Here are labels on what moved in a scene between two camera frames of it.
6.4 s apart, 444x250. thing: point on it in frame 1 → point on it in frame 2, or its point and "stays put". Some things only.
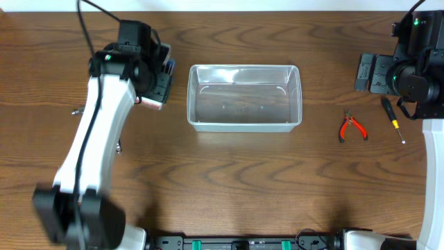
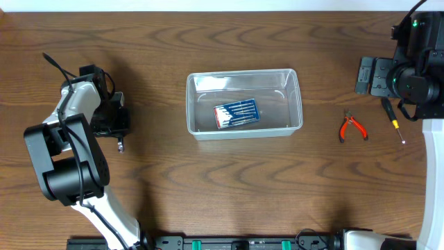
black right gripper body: (376, 73) stays put
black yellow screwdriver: (390, 112) stays put
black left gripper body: (161, 87) → (113, 116)
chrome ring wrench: (118, 150) stays put
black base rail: (338, 241) stays put
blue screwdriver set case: (157, 98) → (236, 114)
